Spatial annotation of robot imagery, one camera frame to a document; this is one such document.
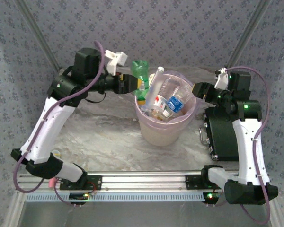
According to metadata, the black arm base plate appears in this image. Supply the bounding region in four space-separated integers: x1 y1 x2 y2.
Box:
185 174 229 190
59 175 103 191

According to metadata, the blue and white small box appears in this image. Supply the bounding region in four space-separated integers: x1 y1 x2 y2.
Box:
167 94 186 113

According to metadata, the beige plastic bin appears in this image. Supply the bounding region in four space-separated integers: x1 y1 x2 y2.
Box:
134 70 199 147

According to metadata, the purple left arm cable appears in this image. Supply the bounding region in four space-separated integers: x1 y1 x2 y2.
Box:
14 40 107 207

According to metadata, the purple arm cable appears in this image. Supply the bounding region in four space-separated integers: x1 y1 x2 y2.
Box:
226 66 271 225
14 40 107 207

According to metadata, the clear bottle white cap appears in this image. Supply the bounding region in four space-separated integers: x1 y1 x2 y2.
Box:
144 66 165 107

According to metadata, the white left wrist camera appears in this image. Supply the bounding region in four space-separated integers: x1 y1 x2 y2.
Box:
105 50 129 75

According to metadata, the green bottle yellow cap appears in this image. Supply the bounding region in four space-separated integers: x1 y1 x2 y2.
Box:
130 60 149 106

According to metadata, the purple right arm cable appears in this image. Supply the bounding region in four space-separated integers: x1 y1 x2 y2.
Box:
226 66 271 225

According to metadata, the slotted grey cable duct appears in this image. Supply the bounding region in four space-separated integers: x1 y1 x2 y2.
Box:
25 192 205 203

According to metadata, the aluminium frame post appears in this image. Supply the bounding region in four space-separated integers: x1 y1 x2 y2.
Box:
224 0 275 73
14 0 62 70

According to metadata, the pink plastic bin liner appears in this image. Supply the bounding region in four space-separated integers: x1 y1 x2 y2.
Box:
134 70 200 131

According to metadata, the aluminium mounting rail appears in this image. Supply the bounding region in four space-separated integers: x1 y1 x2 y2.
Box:
15 171 275 192

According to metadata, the black case silver handle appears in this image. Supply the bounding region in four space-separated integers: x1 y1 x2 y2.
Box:
198 106 242 162

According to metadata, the grey marbled table cloth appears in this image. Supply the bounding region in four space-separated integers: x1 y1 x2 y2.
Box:
29 67 258 172

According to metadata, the black controller board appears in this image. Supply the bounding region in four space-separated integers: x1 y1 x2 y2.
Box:
203 192 220 205
69 192 89 205

